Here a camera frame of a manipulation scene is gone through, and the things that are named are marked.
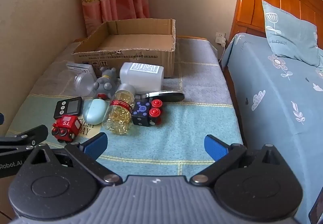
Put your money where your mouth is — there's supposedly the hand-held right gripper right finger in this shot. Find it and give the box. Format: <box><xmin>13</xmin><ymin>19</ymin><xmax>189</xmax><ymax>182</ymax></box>
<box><xmin>189</xmin><ymin>134</ymin><xmax>285</xmax><ymax>186</ymax></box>

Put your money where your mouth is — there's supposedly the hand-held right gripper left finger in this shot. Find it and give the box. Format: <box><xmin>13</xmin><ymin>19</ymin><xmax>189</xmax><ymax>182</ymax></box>
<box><xmin>25</xmin><ymin>133</ymin><xmax>123</xmax><ymax>186</ymax></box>

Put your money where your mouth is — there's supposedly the light blue egg-shaped case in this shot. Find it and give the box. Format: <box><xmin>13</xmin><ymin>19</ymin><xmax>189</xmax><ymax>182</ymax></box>
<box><xmin>83</xmin><ymin>98</ymin><xmax>109</xmax><ymax>125</ymax></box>

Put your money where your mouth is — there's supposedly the red toy cube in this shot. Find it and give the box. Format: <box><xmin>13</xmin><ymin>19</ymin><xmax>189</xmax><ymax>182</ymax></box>
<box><xmin>52</xmin><ymin>115</ymin><xmax>82</xmax><ymax>143</ymax></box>

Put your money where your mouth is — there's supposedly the clear bottle of golden capsules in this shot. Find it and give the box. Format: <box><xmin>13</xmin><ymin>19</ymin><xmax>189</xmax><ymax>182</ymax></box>
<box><xmin>103</xmin><ymin>83</ymin><xmax>135</xmax><ymax>136</ymax></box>

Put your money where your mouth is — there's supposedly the black digital timer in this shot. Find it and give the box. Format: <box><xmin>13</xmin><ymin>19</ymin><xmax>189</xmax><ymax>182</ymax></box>
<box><xmin>53</xmin><ymin>97</ymin><xmax>83</xmax><ymax>120</ymax></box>

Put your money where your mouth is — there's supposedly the dark blue toy cube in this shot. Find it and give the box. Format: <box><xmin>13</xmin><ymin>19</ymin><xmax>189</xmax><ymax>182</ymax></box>
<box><xmin>132</xmin><ymin>99</ymin><xmax>163</xmax><ymax>127</ymax></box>

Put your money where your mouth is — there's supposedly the brown cardboard box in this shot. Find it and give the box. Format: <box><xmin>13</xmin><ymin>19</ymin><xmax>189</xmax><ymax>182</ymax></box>
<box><xmin>72</xmin><ymin>19</ymin><xmax>176</xmax><ymax>79</ymax></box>

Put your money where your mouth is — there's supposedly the grey cartoon toy figure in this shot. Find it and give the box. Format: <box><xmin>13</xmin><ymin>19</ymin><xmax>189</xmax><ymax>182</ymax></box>
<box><xmin>92</xmin><ymin>67</ymin><xmax>119</xmax><ymax>100</ymax></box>

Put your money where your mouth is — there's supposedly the clear plastic jar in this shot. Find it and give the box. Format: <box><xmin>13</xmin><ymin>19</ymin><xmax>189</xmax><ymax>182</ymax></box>
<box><xmin>54</xmin><ymin>62</ymin><xmax>96</xmax><ymax>97</ymax></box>

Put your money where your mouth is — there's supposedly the blue floral bed sheet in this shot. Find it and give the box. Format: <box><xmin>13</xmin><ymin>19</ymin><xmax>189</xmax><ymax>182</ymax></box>
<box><xmin>222</xmin><ymin>33</ymin><xmax>323</xmax><ymax>224</ymax></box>

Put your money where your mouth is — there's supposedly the white plastic bottle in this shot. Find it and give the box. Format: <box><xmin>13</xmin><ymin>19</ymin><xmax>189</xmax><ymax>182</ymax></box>
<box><xmin>119</xmin><ymin>62</ymin><xmax>164</xmax><ymax>93</ymax></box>

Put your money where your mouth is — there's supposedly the blue floral pillow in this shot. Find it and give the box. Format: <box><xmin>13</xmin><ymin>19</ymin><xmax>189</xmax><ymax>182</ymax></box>
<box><xmin>262</xmin><ymin>0</ymin><xmax>323</xmax><ymax>68</ymax></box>

